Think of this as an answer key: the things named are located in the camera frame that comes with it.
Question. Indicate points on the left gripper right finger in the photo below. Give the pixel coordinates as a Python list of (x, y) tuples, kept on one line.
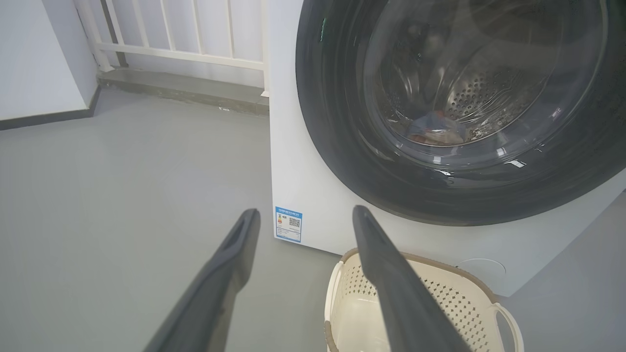
[(401, 298)]

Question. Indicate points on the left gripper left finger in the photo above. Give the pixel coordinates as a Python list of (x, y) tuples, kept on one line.
[(215, 293)]

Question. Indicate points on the cream printed garment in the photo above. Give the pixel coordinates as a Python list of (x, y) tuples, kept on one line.
[(442, 139)]

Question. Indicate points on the blue bear-print garment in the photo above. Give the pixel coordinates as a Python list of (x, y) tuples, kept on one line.
[(435, 122)]

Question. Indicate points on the black round glass washer door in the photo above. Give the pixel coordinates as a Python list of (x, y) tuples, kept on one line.
[(342, 122)]

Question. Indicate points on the cream perforated laundry basket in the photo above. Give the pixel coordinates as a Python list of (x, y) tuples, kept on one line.
[(455, 293)]

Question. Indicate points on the white front-load washing machine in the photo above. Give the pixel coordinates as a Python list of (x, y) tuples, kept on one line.
[(303, 161)]

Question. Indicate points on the oval washer filter hatch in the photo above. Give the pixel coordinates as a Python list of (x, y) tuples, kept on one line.
[(481, 270)]

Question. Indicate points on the blue energy label sticker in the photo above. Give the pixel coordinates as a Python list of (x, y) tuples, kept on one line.
[(288, 224)]

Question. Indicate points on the grey concrete sill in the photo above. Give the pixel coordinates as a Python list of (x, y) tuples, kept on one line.
[(186, 90)]

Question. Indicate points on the white railing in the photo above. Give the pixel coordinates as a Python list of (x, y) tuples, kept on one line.
[(181, 54)]

